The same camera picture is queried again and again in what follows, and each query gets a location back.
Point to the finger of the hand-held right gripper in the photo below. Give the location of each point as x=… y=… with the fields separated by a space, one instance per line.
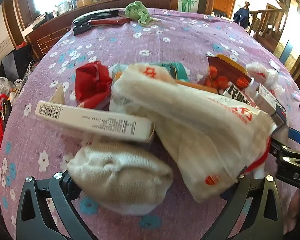
x=298 y=135
x=281 y=152

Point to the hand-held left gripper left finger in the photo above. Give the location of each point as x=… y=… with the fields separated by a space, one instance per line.
x=61 y=195

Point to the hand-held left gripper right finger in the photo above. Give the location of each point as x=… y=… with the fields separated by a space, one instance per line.
x=240 y=197

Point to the white knitted sock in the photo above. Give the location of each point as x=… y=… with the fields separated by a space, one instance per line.
x=120 y=172

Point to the white grey medicine carton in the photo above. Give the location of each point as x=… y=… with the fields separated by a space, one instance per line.
x=97 y=121

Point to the large white orange-print bag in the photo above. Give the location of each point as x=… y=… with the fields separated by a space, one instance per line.
x=190 y=120

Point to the red plastic bag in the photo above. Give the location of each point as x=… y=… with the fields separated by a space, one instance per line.
x=92 y=85

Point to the teal cartoon packet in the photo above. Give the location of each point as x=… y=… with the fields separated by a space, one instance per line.
x=176 y=71

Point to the white carton with blue end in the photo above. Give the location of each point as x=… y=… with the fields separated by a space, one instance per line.
x=267 y=98

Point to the black white printed packet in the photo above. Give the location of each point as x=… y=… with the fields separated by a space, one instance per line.
x=237 y=93

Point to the red brown snack wrapper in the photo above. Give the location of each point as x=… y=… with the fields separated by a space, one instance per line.
x=225 y=72

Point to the wooden stair railing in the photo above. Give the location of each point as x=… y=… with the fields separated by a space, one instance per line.
x=267 y=25

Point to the clear plastic bag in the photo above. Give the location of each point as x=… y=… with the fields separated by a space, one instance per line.
x=3 y=85

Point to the dark blue jacket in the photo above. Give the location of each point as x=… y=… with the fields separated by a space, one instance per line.
x=242 y=17

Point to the black paper bag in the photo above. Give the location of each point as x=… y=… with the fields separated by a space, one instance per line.
x=17 y=62

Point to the small black box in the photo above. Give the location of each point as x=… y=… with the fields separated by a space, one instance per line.
x=81 y=29

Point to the red pouch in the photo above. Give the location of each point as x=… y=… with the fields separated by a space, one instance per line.
x=105 y=21

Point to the black case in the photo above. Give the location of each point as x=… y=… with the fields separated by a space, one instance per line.
x=97 y=15

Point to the yellow box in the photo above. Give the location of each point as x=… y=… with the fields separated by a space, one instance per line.
x=83 y=2

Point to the black thermos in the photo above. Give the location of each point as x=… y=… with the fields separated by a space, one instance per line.
x=73 y=0

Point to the green knitted cloth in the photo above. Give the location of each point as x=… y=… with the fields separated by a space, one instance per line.
x=137 y=12

